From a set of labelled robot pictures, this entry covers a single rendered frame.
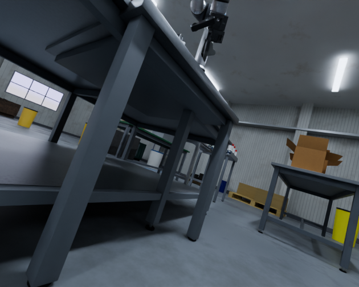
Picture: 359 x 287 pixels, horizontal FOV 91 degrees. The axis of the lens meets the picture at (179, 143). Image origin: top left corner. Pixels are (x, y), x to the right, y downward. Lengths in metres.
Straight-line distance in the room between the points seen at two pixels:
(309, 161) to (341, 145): 4.44
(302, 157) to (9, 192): 2.27
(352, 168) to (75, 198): 6.47
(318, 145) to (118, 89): 2.12
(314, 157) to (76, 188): 2.18
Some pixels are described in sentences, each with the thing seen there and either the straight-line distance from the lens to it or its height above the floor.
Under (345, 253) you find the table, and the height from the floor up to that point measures 0.15.
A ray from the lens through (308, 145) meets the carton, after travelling 2.34.
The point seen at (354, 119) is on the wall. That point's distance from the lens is 7.01.
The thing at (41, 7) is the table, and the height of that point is 0.81.
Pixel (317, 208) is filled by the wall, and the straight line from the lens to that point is 6.41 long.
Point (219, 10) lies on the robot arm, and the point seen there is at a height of 1.12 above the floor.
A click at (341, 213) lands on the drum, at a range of 4.93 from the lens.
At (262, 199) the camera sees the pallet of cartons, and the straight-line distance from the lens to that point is 5.25.
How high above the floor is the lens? 0.41
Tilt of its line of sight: 7 degrees up
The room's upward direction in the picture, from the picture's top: 19 degrees clockwise
